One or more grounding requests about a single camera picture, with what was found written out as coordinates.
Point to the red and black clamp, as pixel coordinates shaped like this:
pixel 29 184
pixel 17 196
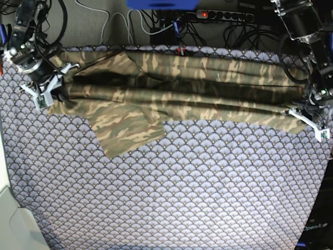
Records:
pixel 181 51

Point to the black electronics box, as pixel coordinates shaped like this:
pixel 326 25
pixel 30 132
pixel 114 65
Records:
pixel 167 37

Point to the black power strip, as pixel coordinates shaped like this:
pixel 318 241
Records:
pixel 225 16

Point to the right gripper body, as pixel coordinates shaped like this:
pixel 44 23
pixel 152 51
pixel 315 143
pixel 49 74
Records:
pixel 42 84

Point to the blue table clamp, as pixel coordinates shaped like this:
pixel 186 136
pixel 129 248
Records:
pixel 3 34

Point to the white plastic bin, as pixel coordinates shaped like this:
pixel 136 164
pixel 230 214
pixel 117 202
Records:
pixel 19 229

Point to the blue camera mount bar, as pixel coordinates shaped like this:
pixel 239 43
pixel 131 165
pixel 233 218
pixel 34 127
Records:
pixel 162 4

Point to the purple fan-pattern tablecloth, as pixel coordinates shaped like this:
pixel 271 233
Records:
pixel 207 184

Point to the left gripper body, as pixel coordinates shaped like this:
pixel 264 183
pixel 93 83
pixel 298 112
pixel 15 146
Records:
pixel 315 110

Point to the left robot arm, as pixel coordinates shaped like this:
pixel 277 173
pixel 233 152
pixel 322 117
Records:
pixel 303 25

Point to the black box labelled OpenArm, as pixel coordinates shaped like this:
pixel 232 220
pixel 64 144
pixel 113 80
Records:
pixel 317 233

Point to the camouflage T-shirt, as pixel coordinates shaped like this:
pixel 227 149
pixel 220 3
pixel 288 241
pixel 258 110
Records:
pixel 127 96

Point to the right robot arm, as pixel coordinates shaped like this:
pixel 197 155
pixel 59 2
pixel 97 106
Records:
pixel 26 48

